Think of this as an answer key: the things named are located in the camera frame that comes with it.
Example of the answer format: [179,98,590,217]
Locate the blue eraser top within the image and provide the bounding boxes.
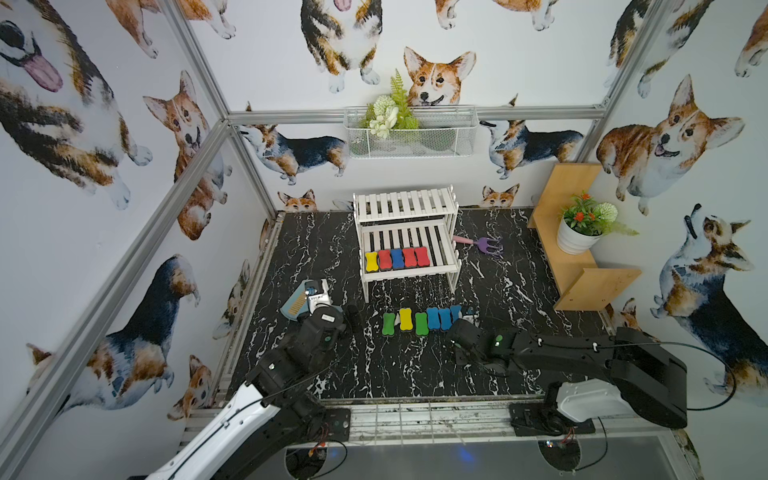
[450,305,462,322]
[438,308,453,331]
[426,307,441,331]

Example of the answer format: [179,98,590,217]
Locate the blue eraser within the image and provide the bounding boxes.
[450,305,462,322]
[390,249,405,270]
[426,307,441,331]
[438,308,453,331]

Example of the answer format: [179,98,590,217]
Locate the green eraser top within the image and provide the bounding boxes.
[414,312,429,337]
[381,312,397,337]

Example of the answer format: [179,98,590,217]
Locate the red eraser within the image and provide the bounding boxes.
[414,246,431,268]
[402,248,419,268]
[377,250,393,271]

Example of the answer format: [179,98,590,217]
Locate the white wooden shelf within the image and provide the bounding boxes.
[353,185,462,302]

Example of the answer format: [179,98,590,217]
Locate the yellow eraser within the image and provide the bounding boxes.
[398,308,414,331]
[365,251,379,273]

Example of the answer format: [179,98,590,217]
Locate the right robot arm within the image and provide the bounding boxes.
[447,319,688,429]

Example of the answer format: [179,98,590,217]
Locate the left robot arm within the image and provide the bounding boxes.
[147,304,360,479]

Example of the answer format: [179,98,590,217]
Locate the wooden corner shelf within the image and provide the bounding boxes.
[529,163,641,311]

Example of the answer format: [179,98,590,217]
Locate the teal dustpan with brush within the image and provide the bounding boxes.
[280,279,309,321]

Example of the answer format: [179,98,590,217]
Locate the purple pink toy rake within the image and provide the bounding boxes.
[453,235,503,256]

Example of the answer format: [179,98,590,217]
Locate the potted plant white pot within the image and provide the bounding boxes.
[557,191,639,255]

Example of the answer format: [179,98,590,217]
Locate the artificial fern white flowers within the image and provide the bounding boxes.
[360,70,420,140]

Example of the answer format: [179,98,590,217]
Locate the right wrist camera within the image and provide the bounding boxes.
[462,309,480,326]

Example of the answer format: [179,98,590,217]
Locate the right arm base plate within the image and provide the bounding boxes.
[508,403,596,437]

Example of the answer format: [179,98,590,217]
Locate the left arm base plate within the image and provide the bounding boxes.
[300,408,351,443]

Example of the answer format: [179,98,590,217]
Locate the white wire basket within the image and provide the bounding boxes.
[343,106,479,159]

